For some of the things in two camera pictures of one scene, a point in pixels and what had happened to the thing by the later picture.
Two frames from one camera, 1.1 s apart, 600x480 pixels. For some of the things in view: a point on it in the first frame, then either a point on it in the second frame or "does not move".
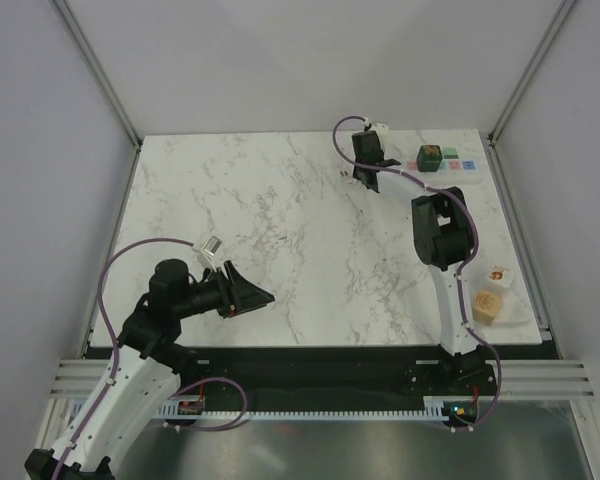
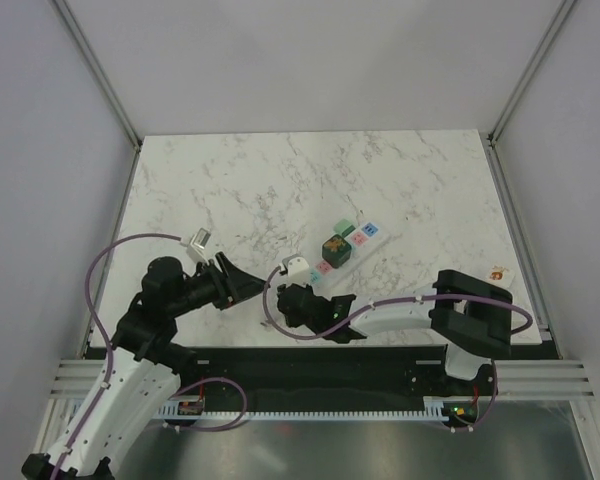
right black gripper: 380,148 → 298,286
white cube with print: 501,275 does not move
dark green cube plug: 428,158 → 336,250
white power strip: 447,166 → 363,239
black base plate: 346,376 does not move
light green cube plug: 450,153 → 344,227
